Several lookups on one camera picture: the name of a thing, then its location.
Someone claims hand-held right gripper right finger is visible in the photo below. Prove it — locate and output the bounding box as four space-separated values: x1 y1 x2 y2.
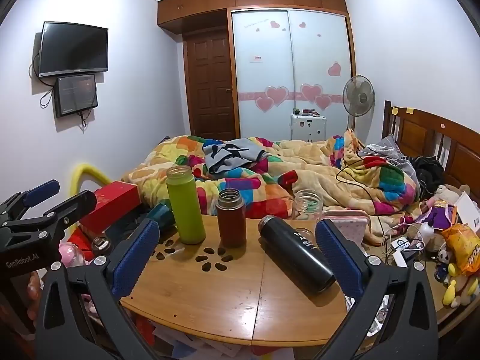
311 218 439 360

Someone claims wooden bed headboard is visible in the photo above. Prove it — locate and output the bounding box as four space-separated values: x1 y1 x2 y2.
382 100 480 203

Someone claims red box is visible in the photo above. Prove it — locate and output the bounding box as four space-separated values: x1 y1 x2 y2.
79 181 142 229

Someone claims yellow foam tube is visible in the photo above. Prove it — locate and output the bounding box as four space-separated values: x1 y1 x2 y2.
72 163 113 196

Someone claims black wall television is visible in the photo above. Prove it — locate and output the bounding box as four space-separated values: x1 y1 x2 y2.
37 21 109 78

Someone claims colourful patchwork blanket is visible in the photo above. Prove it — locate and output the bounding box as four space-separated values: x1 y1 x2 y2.
122 129 421 241

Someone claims purple doll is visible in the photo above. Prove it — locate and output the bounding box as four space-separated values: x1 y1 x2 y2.
424 195 458 229

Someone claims small white cabinet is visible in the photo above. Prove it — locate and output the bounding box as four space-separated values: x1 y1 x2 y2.
290 113 327 142

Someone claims person's left hand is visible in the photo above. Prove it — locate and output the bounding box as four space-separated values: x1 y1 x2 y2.
22 270 43 323

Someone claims black thermos cup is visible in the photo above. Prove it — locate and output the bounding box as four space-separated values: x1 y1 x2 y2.
258 215 337 295

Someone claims brown wooden door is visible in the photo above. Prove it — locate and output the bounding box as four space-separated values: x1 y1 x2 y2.
182 32 236 141

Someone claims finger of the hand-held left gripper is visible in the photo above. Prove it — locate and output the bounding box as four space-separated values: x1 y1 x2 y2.
0 190 97 250
0 180 61 220

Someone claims standing electric fan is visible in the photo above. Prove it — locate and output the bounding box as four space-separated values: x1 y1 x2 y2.
342 75 376 132

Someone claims white card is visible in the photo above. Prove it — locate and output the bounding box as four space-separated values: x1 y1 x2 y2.
454 191 480 229

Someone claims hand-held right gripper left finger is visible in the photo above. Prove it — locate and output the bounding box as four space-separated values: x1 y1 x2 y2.
35 219 162 360

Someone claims pink dotted pouch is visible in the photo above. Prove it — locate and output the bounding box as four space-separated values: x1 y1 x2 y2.
322 210 372 244

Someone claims teal cup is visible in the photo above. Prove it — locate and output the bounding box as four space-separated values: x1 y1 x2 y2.
145 202 177 233

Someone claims clear glass jar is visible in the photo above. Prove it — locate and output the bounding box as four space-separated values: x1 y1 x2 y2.
292 190 325 242

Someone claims yellow plush toy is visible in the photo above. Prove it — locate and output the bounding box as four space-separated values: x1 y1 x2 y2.
442 262 480 308

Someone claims beige teddy bear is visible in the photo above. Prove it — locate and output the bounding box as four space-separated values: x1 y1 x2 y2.
435 184 471 205

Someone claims green thermos cup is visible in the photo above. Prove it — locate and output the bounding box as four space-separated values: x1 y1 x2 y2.
166 165 206 244

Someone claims grey and black garment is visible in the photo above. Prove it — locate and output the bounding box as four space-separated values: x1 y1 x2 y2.
202 137 271 176

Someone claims white charger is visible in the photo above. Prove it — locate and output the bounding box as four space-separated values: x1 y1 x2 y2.
390 238 413 267

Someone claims orange snack bag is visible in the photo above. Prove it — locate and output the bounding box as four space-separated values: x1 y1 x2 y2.
440 223 480 276

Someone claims black bag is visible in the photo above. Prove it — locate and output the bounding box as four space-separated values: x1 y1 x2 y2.
410 155 447 199

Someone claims wooden wardrobe with heart stickers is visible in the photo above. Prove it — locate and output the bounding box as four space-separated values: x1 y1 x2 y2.
157 0 357 143

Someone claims brown thermos cup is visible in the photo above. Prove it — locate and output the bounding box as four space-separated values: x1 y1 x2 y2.
215 188 247 248

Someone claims black cable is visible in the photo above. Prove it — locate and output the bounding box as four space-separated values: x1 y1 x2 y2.
335 154 402 218

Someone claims small black wall screen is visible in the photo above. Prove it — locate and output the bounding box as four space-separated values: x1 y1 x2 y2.
53 74 99 118

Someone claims grey cloth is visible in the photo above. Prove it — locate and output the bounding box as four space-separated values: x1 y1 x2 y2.
358 133 413 173

